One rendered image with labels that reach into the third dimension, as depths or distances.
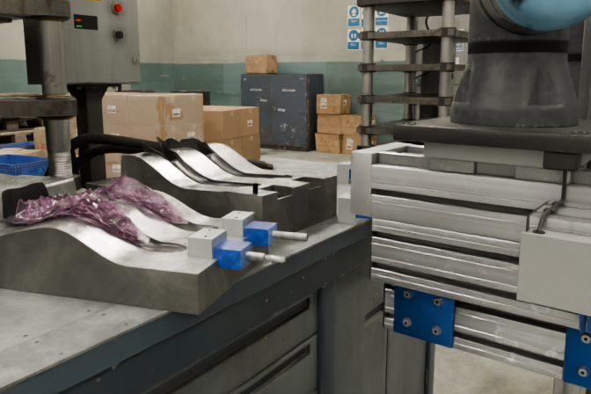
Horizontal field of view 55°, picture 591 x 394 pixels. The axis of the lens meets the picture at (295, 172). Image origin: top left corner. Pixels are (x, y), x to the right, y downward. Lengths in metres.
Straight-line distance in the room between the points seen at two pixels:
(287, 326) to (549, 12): 0.76
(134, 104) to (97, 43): 3.35
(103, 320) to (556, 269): 0.52
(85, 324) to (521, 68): 0.60
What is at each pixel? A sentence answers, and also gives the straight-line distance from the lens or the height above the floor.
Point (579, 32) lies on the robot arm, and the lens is 1.20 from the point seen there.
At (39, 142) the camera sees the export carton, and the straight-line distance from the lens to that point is 6.62.
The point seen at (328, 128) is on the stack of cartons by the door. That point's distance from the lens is 8.07.
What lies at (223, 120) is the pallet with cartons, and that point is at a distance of 5.77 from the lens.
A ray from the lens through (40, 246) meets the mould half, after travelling 0.84.
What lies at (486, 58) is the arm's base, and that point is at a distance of 0.72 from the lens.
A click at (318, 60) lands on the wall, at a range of 8.57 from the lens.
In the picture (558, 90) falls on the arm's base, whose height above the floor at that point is 1.08.
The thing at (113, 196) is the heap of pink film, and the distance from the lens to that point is 0.96.
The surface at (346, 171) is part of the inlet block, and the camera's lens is 1.57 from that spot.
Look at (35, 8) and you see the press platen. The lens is 1.57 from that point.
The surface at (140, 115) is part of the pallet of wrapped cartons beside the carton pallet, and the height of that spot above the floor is 0.75.
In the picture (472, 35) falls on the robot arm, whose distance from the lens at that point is 0.74.
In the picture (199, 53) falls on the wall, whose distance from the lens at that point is 10.00.
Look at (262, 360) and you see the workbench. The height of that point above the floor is 0.59.
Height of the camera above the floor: 1.10
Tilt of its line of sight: 10 degrees down
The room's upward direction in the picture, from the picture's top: straight up
